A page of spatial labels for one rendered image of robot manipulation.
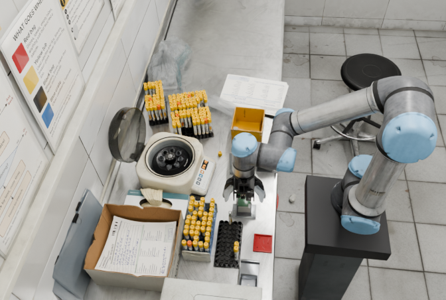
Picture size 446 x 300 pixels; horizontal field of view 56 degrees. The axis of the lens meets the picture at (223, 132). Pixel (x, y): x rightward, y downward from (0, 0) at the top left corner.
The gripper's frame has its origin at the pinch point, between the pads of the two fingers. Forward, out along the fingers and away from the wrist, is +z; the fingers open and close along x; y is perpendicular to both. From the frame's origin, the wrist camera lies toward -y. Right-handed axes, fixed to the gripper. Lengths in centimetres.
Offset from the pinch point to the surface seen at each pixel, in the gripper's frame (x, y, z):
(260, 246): 6.2, 14.0, 11.7
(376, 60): 76, -115, 35
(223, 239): -7.1, 12.6, 10.0
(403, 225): 95, -42, 99
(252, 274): 3.3, 25.8, 7.9
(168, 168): -29.5, -12.2, 1.4
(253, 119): 3.3, -45.0, 8.8
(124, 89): -52, -48, -7
